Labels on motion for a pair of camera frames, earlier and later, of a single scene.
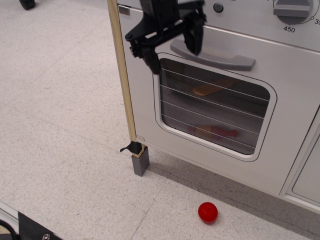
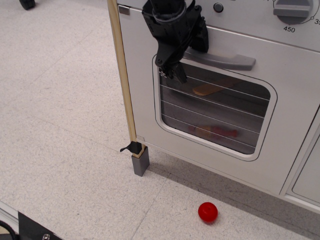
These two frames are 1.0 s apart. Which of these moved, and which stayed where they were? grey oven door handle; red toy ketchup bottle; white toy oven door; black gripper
Moved: black gripper
Stayed: red toy ketchup bottle; white toy oven door; grey oven door handle
